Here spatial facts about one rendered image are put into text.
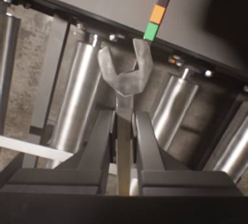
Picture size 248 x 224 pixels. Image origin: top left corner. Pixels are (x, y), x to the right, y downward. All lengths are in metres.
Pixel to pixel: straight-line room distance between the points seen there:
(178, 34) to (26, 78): 1.50
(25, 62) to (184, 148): 1.57
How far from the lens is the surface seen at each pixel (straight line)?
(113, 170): 0.63
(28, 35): 1.60
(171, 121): 0.56
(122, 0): 0.25
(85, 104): 0.55
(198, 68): 0.55
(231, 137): 0.71
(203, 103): 1.62
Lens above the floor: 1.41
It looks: 73 degrees down
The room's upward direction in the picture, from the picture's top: 177 degrees counter-clockwise
